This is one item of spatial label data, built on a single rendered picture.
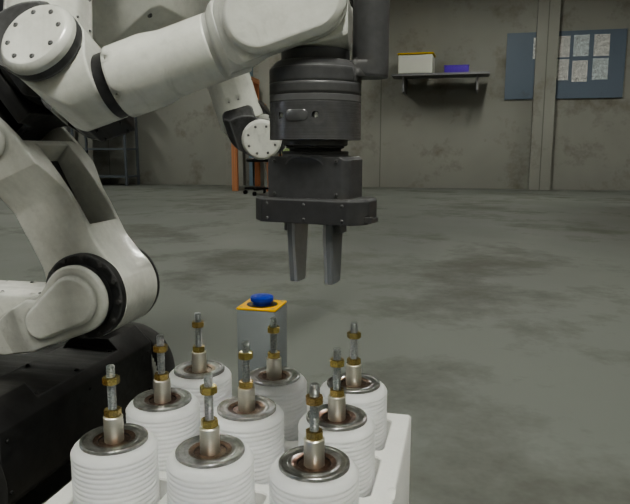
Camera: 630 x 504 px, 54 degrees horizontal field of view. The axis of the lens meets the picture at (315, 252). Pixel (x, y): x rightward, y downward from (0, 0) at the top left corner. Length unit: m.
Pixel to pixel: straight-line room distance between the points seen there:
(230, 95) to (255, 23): 0.67
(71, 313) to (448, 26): 9.37
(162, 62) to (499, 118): 9.46
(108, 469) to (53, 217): 0.50
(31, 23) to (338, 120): 0.31
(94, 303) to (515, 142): 9.22
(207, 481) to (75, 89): 0.41
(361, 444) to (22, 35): 0.56
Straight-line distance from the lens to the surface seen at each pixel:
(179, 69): 0.62
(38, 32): 0.67
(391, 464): 0.85
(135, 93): 0.63
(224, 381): 0.95
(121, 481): 0.75
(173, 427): 0.84
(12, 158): 1.11
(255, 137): 1.22
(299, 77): 0.58
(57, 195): 1.10
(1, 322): 1.20
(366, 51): 0.60
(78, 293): 1.05
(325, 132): 0.57
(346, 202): 0.57
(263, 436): 0.80
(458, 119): 9.98
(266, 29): 0.57
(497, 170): 9.98
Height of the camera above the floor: 0.58
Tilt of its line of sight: 9 degrees down
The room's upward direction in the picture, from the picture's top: straight up
